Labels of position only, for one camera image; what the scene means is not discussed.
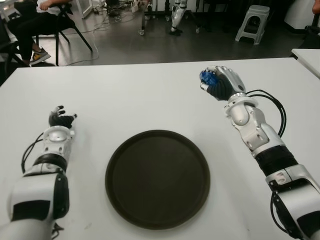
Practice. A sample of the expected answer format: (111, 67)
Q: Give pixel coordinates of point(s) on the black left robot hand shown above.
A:
(61, 121)

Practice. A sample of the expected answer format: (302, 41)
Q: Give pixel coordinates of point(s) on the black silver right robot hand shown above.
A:
(226, 85)

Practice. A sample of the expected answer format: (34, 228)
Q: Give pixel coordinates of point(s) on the blue Oreo cookie packet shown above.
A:
(208, 78)

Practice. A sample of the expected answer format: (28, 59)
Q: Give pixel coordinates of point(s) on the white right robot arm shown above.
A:
(255, 130)

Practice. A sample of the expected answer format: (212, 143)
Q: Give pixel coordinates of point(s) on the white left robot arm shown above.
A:
(32, 190)

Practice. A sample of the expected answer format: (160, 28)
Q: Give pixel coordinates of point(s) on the grey plastic stool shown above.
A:
(257, 11)

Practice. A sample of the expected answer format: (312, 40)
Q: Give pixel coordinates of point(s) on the white humanoid robot leg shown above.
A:
(176, 15)

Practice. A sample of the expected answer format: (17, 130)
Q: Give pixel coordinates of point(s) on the white side table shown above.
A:
(308, 58)

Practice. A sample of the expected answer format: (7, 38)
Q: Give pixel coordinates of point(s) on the black chair at edge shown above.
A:
(7, 50)

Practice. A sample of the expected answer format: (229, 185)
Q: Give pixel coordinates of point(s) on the seated person black trousers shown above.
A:
(27, 30)

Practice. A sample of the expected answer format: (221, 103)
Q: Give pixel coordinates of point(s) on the black office chair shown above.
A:
(311, 37)

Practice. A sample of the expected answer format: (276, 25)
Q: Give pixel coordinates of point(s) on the black wheeled metal stand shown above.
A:
(142, 20)

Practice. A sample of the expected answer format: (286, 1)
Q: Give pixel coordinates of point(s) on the white framed glass panel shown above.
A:
(88, 13)

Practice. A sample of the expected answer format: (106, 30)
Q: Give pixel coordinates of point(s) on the round dark brown tray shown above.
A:
(157, 178)

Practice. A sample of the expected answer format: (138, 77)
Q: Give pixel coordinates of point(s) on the person in white shirt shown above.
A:
(316, 7)

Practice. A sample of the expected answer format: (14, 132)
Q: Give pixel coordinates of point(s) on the black metal frame chair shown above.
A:
(67, 23)

